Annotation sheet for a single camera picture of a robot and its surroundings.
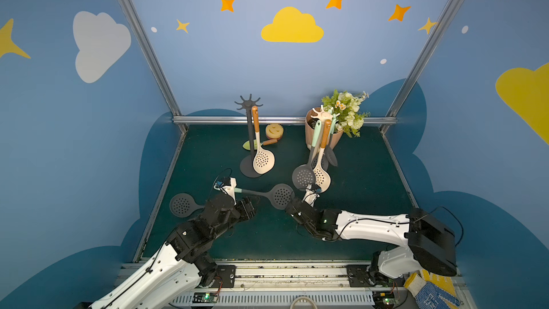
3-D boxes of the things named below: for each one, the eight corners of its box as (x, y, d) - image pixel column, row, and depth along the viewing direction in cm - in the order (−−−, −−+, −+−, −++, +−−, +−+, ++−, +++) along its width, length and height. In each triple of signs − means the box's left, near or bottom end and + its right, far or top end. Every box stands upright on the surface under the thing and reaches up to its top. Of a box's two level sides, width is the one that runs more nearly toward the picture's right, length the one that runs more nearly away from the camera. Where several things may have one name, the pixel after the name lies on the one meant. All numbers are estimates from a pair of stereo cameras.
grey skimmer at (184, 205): (170, 211, 92) (164, 205, 87) (186, 196, 97) (181, 189, 92) (187, 226, 88) (182, 220, 83) (203, 209, 93) (199, 202, 88)
